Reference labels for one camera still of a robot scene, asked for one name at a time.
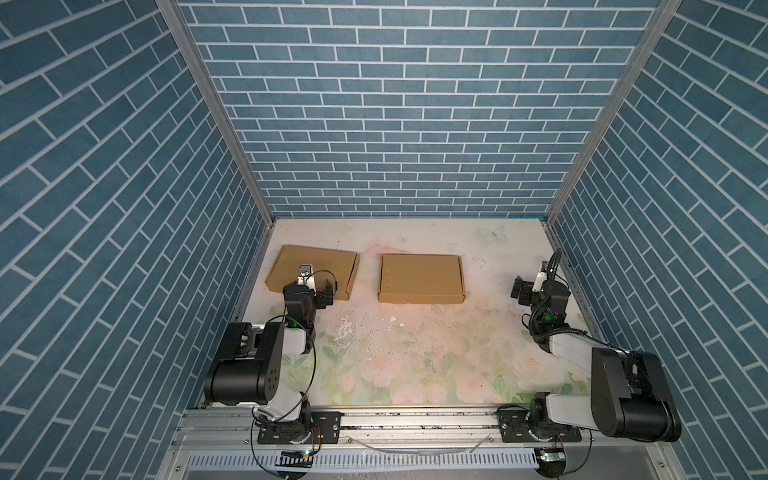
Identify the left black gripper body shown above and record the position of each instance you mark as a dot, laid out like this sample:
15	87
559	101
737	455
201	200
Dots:
317	302

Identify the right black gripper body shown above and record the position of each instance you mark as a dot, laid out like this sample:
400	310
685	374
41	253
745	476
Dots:
530	298

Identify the brown cardboard box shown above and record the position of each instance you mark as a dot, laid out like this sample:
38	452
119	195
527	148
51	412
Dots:
337	267

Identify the cardboard stack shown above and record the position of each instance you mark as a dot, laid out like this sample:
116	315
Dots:
423	279

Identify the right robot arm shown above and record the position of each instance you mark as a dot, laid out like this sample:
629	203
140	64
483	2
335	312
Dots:
629	396

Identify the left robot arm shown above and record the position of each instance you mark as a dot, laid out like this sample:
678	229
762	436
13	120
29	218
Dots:
246	368

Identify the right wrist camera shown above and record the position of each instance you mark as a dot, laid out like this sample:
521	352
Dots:
547	275

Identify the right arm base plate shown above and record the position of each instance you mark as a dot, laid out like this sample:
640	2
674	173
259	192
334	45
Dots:
518	425

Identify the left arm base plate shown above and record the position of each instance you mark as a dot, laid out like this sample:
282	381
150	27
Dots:
311	426

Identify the aluminium front rail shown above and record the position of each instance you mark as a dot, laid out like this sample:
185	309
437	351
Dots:
421	431

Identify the white slotted cable duct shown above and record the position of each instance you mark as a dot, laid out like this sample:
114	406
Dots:
364	461

